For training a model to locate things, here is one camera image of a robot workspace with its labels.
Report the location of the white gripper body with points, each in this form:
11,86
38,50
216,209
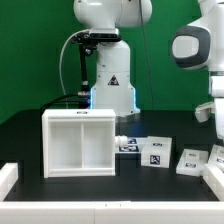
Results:
219,117

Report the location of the white door panel with peg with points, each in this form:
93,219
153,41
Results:
217,157

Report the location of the white cabinet top block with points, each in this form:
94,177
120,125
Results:
156,152

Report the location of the white cabinet body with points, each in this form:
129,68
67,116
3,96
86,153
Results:
79,142

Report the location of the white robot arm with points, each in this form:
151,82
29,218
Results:
197,45

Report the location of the white door panel right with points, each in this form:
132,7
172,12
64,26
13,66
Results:
192,162

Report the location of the white right fence block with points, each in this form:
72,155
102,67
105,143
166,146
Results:
214,178

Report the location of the white fence block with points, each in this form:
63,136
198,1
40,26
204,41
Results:
8,178
214,178

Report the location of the white marker base sheet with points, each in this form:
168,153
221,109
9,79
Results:
135,145

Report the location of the white left fence block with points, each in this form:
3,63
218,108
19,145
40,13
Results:
8,178

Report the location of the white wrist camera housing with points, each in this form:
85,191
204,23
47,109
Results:
204,111

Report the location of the white front fence rail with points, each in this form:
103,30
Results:
111,213

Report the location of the black camera stand pole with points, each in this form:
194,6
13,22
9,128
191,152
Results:
85,89

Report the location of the black camera on stand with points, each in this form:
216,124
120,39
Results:
97,35

